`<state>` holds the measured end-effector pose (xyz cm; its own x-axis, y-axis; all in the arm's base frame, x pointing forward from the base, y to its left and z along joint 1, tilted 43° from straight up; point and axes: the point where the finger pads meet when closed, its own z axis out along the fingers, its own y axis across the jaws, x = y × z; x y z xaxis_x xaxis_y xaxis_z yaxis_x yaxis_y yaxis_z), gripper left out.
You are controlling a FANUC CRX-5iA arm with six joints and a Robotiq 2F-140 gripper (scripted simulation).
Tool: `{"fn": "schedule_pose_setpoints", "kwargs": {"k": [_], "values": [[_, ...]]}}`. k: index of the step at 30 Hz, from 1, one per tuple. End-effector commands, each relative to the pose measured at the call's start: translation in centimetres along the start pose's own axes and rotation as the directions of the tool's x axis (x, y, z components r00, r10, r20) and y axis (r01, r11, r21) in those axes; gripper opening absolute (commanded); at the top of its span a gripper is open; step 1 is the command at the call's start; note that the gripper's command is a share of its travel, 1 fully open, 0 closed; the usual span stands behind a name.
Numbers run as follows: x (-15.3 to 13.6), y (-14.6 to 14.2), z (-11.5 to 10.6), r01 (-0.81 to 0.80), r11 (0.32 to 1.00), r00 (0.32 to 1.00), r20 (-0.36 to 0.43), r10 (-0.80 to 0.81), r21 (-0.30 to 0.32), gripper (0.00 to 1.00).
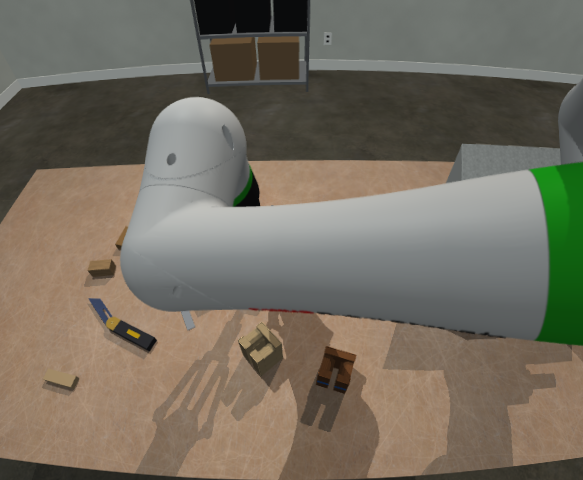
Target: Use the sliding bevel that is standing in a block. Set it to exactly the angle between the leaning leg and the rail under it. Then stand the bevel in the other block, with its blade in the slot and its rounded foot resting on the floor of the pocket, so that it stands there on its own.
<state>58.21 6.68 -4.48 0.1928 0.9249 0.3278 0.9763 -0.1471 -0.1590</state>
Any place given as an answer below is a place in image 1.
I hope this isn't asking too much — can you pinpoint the black sliding bevel with blue blade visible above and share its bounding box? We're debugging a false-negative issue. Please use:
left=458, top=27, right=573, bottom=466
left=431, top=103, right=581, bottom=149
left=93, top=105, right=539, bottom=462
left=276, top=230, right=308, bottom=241
left=88, top=298, right=157, bottom=352

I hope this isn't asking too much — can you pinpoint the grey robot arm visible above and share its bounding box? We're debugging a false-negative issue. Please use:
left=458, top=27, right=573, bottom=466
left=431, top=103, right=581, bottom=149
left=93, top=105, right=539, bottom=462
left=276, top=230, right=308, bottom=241
left=120, top=78, right=583, bottom=346

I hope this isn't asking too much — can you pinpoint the try square with wooden stock and grey blade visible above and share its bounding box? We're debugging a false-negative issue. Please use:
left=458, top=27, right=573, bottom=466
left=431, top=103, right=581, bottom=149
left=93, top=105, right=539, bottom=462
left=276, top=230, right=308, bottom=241
left=115, top=227, right=128, bottom=249

